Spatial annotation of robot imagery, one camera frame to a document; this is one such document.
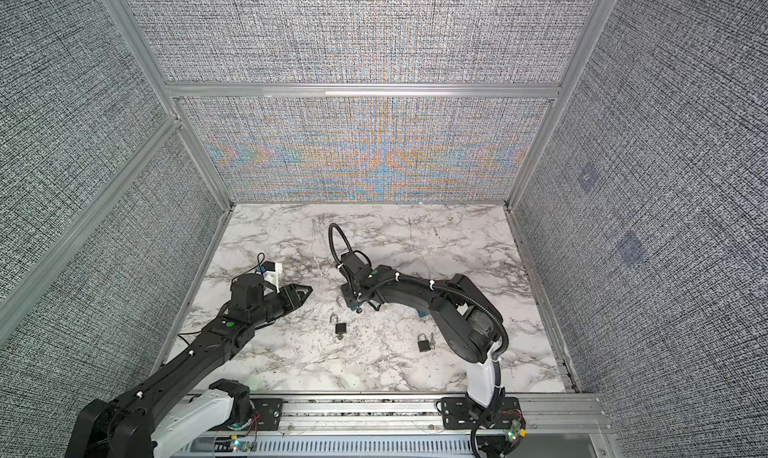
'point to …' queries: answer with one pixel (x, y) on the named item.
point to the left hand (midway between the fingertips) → (310, 291)
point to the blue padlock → (422, 313)
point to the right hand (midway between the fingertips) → (352, 291)
